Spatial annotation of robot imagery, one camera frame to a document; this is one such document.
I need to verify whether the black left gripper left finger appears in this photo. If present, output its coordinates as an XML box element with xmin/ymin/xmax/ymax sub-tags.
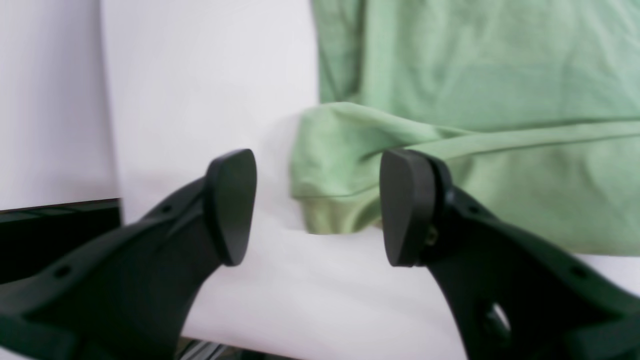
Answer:
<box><xmin>0</xmin><ymin>149</ymin><xmax>258</xmax><ymax>360</ymax></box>

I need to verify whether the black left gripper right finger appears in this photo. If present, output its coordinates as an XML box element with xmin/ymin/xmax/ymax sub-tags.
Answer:
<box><xmin>379</xmin><ymin>149</ymin><xmax>640</xmax><ymax>360</ymax></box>

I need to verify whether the green t-shirt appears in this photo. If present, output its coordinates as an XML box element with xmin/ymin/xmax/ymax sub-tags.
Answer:
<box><xmin>290</xmin><ymin>0</ymin><xmax>640</xmax><ymax>256</ymax></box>

